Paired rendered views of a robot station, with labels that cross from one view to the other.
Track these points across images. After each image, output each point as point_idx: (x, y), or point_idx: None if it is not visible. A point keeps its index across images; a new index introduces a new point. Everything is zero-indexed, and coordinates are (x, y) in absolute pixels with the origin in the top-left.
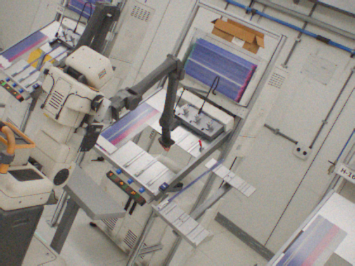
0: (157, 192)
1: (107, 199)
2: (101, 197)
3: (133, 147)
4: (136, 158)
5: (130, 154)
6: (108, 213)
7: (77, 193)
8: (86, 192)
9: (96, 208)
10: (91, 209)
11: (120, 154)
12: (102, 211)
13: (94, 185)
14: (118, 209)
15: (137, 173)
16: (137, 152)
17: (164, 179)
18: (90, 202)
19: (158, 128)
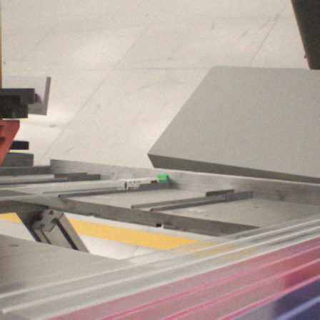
0: (37, 165)
1: (229, 142)
2: (248, 127)
3: (239, 218)
4: (184, 203)
5: (240, 209)
6: (190, 97)
7: (311, 75)
8: (301, 103)
9: (225, 81)
10: (231, 67)
11: (303, 211)
12: (205, 86)
13: (313, 156)
14: (174, 137)
15: (146, 178)
16: (196, 210)
17: (3, 178)
18: (253, 83)
19: (40, 251)
